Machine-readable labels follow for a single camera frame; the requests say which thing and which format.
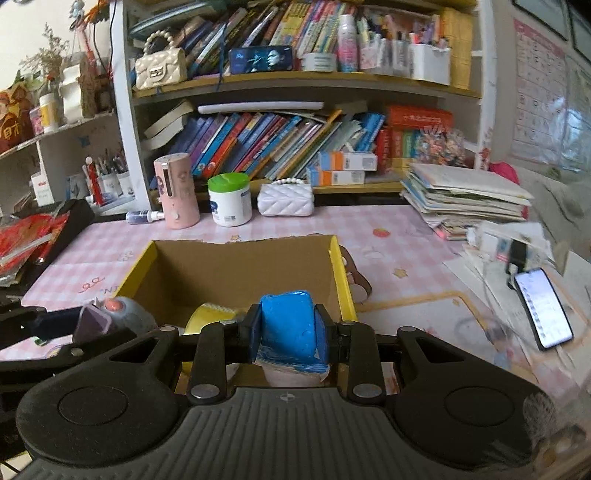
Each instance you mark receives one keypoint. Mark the blue white pencil sharpener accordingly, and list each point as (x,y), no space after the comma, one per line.
(293,347)

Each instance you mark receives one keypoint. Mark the white pen holder cup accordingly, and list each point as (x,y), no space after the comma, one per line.
(109,184)

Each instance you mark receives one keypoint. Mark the wooden bookshelf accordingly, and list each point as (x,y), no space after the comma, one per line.
(290,85)

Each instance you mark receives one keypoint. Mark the pink checkered tablecloth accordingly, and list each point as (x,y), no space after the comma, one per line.
(381,265)

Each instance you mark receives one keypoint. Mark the row of colourful books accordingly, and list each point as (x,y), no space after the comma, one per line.
(280,144)

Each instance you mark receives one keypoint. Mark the black smartphone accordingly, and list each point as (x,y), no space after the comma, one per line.
(547,317)

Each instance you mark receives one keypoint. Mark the stack of paper booklets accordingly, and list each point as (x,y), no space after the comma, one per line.
(451,200)

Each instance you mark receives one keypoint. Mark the white power strip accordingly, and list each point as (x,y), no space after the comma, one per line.
(522,244)

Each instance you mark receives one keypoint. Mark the black Yamaha keyboard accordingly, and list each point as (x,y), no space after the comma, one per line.
(80,216)

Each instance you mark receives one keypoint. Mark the white desktop shelf unit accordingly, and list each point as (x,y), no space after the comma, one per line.
(56,156)

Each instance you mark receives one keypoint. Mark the cream pearl handle handbag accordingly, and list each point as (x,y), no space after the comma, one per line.
(165,67)

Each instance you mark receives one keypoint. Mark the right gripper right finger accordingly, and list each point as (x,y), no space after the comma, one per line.
(351,350)

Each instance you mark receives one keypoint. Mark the small spray bottle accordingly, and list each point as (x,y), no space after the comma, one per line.
(143,217)

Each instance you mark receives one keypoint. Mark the yellow cardboard box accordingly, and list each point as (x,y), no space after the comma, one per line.
(171,278)

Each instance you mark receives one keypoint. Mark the white jar green lid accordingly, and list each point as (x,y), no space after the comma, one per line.
(229,196)

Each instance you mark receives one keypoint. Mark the white quilted purse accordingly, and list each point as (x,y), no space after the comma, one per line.
(289,197)

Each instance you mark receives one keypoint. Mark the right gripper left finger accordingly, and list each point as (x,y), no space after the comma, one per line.
(216,346)

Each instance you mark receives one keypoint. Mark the yellow tape roll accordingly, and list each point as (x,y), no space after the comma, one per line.
(206,314)

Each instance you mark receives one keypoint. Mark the red packets in plastic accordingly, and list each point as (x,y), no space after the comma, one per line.
(27,241)

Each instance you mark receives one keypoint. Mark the pink cylindrical humidifier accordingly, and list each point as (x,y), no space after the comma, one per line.
(176,191)

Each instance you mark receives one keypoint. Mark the grey purple toy truck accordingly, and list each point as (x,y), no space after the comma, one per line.
(111,315)

